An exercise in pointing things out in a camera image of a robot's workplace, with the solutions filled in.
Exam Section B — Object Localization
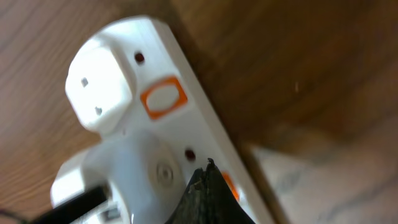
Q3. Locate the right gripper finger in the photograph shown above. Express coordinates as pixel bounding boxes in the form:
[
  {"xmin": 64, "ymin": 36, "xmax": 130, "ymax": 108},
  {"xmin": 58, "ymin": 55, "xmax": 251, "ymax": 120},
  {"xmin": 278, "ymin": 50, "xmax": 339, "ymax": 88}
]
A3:
[{"xmin": 165, "ymin": 158, "xmax": 254, "ymax": 224}]

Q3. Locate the black USB charging cable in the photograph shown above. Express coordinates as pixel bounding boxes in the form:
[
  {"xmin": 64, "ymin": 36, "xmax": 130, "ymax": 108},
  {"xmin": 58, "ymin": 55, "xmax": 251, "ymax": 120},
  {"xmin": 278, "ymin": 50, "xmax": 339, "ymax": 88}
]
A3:
[{"xmin": 0, "ymin": 185, "xmax": 109, "ymax": 224}]

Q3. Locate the white USB charger adapter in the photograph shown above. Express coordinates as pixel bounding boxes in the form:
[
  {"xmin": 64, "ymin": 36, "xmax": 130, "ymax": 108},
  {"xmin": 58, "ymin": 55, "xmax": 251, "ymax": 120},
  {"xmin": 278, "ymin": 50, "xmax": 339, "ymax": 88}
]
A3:
[{"xmin": 83, "ymin": 131, "xmax": 186, "ymax": 223}]

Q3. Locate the white power strip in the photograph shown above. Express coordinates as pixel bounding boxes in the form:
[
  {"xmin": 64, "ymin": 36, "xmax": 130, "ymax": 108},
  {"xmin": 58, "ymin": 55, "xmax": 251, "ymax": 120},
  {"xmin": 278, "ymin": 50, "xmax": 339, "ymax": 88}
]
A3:
[{"xmin": 50, "ymin": 16, "xmax": 272, "ymax": 223}]

